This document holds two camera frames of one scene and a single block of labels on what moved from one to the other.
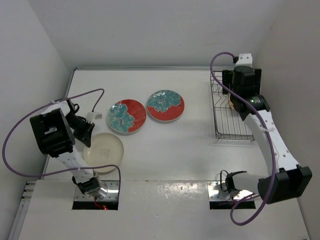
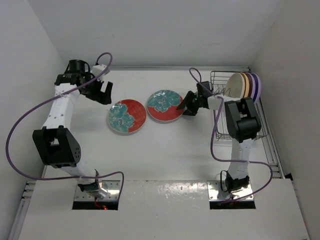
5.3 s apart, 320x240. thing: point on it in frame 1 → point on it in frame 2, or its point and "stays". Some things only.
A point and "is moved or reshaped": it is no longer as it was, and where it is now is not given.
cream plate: x=105 y=149 is moved or reshaped
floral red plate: x=165 y=105 stays
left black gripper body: x=80 y=127 → x=92 y=89
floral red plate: x=127 y=116 stays
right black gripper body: x=227 y=78 → x=196 y=104
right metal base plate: x=215 y=193 stays
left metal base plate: x=112 y=187 stays
